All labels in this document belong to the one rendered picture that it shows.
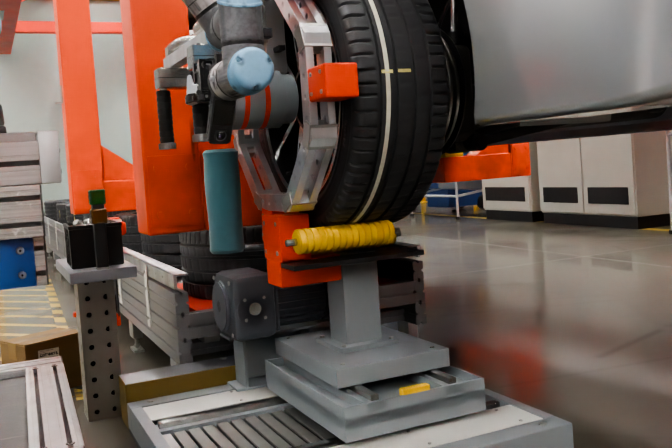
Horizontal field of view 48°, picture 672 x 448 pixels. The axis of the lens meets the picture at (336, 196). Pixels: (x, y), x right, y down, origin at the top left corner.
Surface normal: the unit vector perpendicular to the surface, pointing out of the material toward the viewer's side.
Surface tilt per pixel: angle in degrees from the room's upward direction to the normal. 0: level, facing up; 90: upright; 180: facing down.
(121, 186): 90
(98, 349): 90
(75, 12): 90
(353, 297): 90
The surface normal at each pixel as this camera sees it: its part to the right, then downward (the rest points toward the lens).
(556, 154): -0.92, 0.08
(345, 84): 0.42, 0.01
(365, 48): 0.40, -0.20
